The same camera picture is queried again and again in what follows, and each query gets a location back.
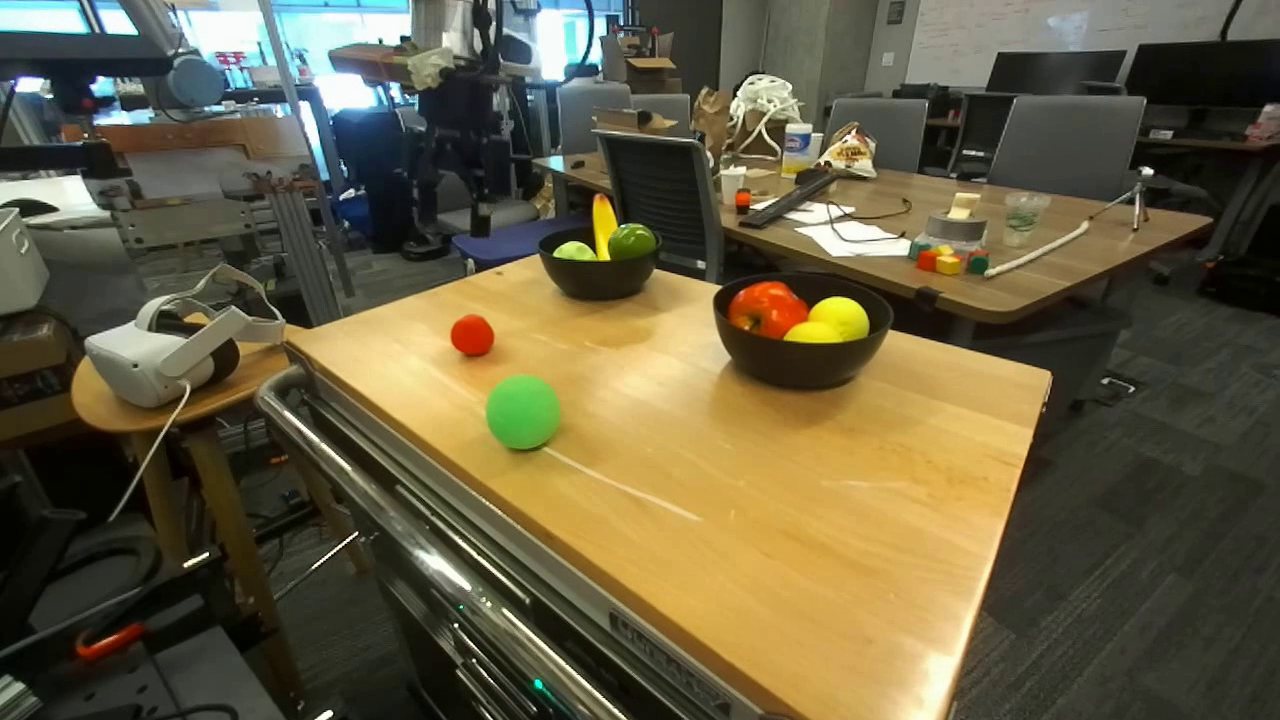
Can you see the grey office chair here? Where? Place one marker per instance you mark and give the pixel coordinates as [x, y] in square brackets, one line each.
[1065, 141]
[593, 114]
[881, 126]

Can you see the white box device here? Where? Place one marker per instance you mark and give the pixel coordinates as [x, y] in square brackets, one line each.
[21, 264]

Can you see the black bowl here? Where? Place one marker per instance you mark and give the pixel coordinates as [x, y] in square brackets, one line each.
[803, 360]
[602, 282]

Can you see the smooth green ball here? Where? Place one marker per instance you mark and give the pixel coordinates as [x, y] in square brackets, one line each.
[523, 414]

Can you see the grey round lamp head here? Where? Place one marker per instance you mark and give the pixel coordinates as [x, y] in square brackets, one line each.
[196, 83]

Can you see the white and tan plush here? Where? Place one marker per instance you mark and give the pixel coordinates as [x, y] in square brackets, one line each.
[849, 151]

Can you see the yellow banana toy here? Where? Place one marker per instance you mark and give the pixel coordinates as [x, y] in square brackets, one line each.
[602, 226]

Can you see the red apple toy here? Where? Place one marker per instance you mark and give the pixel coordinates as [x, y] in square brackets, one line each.
[760, 310]

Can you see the clear plastic cup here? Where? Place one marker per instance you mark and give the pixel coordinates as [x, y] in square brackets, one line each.
[1027, 207]

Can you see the light wooden desk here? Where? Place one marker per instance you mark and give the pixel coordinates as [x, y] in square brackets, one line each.
[203, 133]

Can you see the white net bag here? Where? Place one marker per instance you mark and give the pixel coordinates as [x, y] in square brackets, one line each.
[767, 100]

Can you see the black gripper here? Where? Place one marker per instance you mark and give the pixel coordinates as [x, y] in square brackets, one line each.
[470, 126]

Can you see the small red fruit toy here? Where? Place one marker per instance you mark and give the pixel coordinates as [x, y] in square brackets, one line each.
[473, 332]

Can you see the green toy block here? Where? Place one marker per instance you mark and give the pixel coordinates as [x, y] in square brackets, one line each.
[978, 264]

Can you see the blue seat chair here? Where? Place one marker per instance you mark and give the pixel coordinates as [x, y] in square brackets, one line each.
[506, 242]

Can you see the yellow ball toy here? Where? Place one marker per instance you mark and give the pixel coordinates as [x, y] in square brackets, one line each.
[841, 319]
[807, 332]

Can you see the yellow toy block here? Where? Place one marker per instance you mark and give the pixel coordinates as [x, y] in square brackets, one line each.
[951, 263]

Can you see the red toy block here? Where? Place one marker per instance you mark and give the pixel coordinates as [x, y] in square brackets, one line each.
[926, 257]

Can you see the green pear toy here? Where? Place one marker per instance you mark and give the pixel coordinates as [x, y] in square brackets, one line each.
[635, 242]

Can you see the silver metal frame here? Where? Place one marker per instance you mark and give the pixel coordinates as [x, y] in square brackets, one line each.
[203, 222]

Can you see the black remote control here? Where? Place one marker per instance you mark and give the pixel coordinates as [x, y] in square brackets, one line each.
[784, 196]

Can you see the wooden office table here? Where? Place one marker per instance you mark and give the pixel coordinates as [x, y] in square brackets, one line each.
[1065, 275]

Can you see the white stick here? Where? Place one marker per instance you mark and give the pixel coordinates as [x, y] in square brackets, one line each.
[1055, 244]

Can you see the round wooden stool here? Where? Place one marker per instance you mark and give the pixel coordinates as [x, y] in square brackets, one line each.
[253, 370]

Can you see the clear plastic bottle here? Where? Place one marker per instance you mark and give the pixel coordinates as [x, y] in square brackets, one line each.
[799, 144]

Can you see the white VR headset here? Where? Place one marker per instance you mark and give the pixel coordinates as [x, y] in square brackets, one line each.
[146, 360]

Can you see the white cabinet with wooden top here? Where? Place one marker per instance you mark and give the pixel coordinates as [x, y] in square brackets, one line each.
[803, 532]

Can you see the dark mesh office chair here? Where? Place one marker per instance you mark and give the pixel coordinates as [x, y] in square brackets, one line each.
[663, 187]

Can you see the light green dimpled ball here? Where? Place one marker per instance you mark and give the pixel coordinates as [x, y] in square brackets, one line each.
[572, 249]

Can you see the white paper sheet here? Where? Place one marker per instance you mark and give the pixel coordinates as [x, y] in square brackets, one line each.
[855, 242]

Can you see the black computer monitor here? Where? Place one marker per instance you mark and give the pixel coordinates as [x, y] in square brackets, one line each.
[1055, 71]
[1202, 71]

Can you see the clear plastic container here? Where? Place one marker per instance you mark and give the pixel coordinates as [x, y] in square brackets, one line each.
[961, 226]

